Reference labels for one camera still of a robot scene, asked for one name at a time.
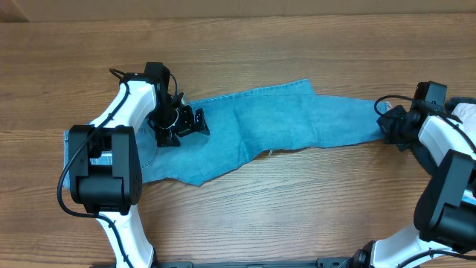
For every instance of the light blue garment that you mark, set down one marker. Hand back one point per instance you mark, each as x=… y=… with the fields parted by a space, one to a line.
x=468 y=197

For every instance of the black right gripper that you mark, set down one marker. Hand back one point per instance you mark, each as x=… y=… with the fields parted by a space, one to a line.
x=389 y=124

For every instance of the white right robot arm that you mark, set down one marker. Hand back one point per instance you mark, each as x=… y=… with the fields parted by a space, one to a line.
x=444 y=217

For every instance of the dark navy garment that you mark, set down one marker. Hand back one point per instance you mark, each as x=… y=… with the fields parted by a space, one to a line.
x=440 y=132

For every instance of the beige crumpled garment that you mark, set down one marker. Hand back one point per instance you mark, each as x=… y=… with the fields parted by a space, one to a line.
x=466 y=112

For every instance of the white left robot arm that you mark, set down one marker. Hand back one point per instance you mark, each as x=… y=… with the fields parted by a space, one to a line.
x=103 y=168

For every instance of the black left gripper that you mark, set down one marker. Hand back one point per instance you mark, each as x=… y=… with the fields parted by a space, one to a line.
x=187 y=125

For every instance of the blue denim jeans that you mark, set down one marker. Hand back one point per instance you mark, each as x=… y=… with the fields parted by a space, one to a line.
x=242 y=125

